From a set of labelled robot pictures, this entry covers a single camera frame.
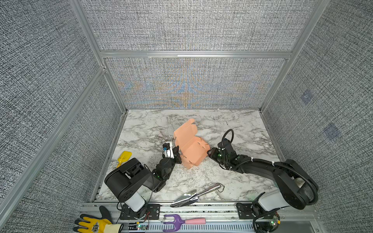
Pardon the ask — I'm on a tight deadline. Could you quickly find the metal garden trowel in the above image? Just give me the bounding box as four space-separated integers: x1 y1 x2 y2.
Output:
170 183 225 208

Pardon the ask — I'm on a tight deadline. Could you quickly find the yellow black work glove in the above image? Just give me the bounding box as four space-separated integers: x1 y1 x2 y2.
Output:
73 206 123 233

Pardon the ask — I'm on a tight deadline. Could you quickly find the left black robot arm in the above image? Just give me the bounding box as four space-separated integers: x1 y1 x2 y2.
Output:
105 143 182 220

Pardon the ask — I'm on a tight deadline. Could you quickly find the yellow handled tool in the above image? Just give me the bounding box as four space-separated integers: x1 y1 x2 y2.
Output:
118 151 132 167

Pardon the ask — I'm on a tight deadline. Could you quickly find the pink paper box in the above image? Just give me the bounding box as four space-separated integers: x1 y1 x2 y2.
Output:
174 118 210 170

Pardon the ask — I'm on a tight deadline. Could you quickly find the purple pink hand rake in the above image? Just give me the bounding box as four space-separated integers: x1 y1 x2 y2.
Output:
163 214 207 233

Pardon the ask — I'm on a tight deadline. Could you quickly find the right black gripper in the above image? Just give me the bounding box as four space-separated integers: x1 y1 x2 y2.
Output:
204 147 229 167

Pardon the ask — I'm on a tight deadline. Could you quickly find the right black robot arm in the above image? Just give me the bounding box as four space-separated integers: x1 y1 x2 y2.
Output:
207 138 319 218

